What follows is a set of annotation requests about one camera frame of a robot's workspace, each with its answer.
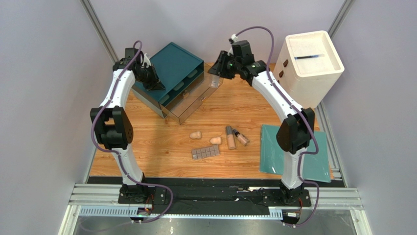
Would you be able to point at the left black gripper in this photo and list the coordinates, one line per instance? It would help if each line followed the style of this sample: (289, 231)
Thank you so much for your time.
(155, 83)

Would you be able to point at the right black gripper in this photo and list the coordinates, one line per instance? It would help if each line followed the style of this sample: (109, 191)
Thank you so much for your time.
(220, 63)

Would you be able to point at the teal drawer organizer box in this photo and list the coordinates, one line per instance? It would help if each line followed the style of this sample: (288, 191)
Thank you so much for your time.
(177, 69)

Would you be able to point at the clear drawer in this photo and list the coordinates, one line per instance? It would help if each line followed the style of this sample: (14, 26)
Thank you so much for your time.
(192, 97)

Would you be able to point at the beige makeup sponge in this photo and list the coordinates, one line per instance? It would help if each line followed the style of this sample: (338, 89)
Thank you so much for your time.
(195, 135)
(216, 140)

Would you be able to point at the small foundation bottle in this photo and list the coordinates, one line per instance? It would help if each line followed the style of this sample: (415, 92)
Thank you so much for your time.
(241, 138)

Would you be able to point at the tall foundation tube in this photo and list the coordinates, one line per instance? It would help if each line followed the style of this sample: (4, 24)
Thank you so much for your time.
(230, 138)

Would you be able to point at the eyeshadow palette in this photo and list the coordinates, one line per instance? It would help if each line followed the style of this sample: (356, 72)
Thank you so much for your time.
(205, 152)

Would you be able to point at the clear foundation bottle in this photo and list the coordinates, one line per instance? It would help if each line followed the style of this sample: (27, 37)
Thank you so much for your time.
(215, 81)

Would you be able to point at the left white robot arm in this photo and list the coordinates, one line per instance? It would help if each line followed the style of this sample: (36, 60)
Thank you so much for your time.
(112, 131)

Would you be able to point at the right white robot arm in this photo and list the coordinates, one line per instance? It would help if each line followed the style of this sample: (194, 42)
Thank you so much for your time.
(297, 124)

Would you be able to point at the white drawer cabinet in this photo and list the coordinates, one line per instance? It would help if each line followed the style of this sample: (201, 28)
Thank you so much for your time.
(308, 81)

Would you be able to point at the blue pen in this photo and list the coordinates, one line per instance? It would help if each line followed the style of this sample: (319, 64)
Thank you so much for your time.
(309, 56)

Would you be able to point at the teal mat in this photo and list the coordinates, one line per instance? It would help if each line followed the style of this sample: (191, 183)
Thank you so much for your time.
(315, 167)

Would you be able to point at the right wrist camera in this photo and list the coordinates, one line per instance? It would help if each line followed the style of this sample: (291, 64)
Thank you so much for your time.
(239, 48)

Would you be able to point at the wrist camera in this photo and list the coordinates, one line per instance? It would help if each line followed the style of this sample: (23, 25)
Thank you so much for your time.
(239, 48)
(131, 53)

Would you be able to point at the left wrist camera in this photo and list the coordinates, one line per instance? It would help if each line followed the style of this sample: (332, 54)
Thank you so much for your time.
(131, 53)

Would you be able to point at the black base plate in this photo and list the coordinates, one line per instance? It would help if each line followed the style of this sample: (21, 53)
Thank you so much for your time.
(205, 196)

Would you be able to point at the aluminium frame rail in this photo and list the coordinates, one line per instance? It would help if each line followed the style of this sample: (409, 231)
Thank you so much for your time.
(96, 200)

